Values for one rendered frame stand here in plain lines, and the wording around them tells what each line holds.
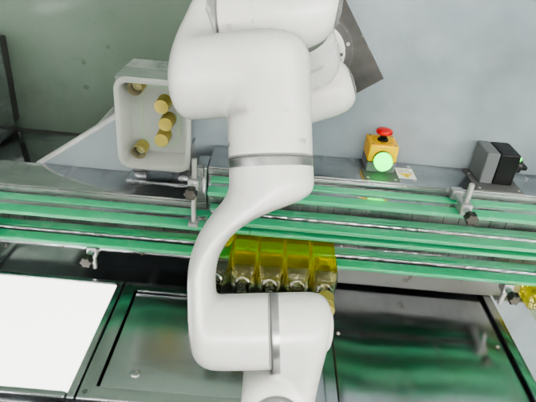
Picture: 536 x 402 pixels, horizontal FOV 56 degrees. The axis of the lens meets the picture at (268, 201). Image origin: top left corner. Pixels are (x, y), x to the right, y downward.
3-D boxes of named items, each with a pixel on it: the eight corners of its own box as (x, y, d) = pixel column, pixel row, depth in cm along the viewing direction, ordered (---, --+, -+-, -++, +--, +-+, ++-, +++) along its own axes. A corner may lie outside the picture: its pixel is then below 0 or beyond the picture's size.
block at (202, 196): (196, 187, 127) (191, 202, 121) (196, 154, 122) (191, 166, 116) (210, 189, 127) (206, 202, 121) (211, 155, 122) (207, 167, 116)
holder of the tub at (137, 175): (130, 170, 132) (122, 183, 125) (124, 66, 119) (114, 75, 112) (195, 175, 132) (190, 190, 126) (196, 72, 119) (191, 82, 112)
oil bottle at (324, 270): (305, 242, 126) (309, 298, 107) (309, 222, 123) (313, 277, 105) (328, 244, 126) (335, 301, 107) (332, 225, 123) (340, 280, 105)
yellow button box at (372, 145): (360, 158, 128) (364, 171, 122) (366, 131, 124) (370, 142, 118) (388, 160, 128) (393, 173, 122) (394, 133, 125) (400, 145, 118)
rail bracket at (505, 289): (480, 282, 131) (499, 318, 119) (488, 261, 127) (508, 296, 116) (495, 283, 131) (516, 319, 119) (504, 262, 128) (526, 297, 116)
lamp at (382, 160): (371, 167, 121) (372, 172, 119) (374, 150, 119) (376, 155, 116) (389, 168, 121) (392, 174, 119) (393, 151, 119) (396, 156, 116)
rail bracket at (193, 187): (191, 208, 122) (183, 237, 111) (192, 144, 113) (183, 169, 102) (204, 209, 122) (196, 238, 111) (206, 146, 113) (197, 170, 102)
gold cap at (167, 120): (161, 110, 122) (157, 116, 118) (175, 112, 122) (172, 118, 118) (162, 124, 123) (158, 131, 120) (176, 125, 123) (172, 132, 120)
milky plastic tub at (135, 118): (128, 152, 129) (118, 167, 122) (123, 65, 118) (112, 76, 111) (195, 159, 129) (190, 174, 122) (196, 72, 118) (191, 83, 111)
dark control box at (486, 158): (467, 167, 129) (478, 183, 121) (476, 139, 125) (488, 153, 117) (499, 171, 129) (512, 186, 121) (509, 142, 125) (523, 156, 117)
